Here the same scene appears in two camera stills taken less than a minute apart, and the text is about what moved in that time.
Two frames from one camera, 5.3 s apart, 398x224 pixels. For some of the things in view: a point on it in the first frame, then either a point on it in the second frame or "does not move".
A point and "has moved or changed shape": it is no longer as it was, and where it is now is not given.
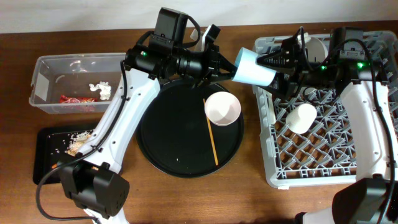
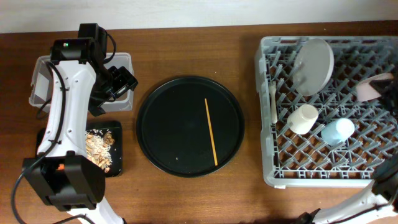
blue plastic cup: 247,70 to 337,131
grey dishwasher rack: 308,140 does not move
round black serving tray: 173,137 does not move
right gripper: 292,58 to 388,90
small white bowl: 222,108 has moved or changed shape
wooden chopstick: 208,124 does not move
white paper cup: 300,119 does not move
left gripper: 214,60 to 125,79
